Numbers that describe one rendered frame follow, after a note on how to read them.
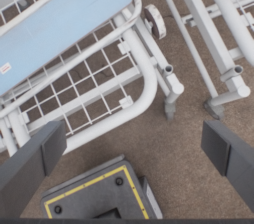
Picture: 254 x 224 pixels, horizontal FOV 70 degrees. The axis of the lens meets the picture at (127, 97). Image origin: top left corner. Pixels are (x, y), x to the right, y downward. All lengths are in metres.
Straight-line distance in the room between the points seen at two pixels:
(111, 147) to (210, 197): 0.60
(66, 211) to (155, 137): 0.57
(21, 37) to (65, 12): 0.18
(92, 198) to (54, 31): 0.69
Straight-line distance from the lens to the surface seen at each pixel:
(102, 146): 1.13
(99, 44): 0.64
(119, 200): 0.87
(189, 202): 1.17
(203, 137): 0.17
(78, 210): 0.94
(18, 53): 0.76
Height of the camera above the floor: 1.08
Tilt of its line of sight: 78 degrees down
